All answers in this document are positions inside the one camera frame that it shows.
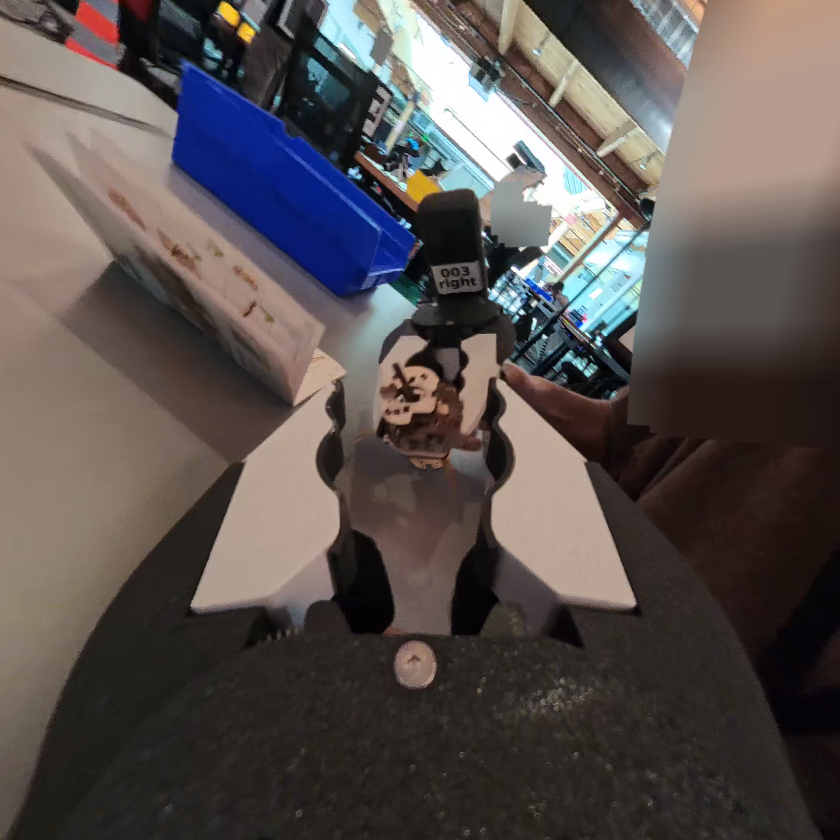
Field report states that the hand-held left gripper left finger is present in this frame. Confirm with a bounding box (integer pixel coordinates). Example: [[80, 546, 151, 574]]
[[190, 382, 350, 626]]

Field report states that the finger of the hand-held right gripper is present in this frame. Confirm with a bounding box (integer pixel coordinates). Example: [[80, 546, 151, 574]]
[[456, 331, 503, 434], [376, 331, 434, 398]]

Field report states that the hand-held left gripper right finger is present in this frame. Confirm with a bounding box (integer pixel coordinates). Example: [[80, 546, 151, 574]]
[[484, 386, 639, 636]]

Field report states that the wooden model assembly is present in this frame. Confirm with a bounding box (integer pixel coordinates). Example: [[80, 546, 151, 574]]
[[378, 357, 484, 471]]

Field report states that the person's right hand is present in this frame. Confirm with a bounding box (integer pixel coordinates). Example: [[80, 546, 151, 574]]
[[500, 363, 616, 463]]

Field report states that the blue plastic bin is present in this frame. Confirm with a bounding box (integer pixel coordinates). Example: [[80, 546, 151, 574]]
[[171, 61, 419, 298]]

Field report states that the black mesh chair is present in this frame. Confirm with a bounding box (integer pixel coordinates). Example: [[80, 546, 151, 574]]
[[281, 29, 396, 173]]

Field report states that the instruction booklet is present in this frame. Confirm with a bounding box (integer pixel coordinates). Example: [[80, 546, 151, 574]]
[[29, 128, 347, 408]]

